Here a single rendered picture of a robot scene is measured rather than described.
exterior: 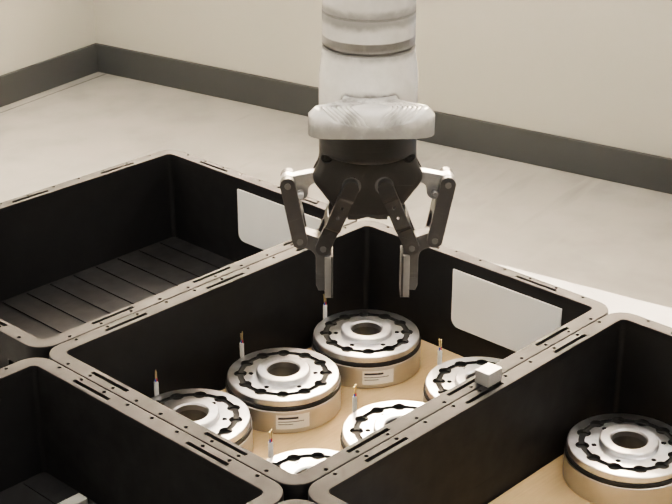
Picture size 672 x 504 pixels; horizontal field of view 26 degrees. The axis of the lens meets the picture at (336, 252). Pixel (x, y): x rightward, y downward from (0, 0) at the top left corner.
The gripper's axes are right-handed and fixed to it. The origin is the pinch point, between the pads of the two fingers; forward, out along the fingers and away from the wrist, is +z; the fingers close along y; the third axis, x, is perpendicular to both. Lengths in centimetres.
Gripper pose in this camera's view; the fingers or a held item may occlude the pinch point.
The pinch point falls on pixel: (366, 276)
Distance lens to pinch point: 116.4
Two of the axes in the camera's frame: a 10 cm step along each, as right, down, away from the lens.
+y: -10.0, 0.1, -0.2
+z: 0.0, 9.1, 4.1
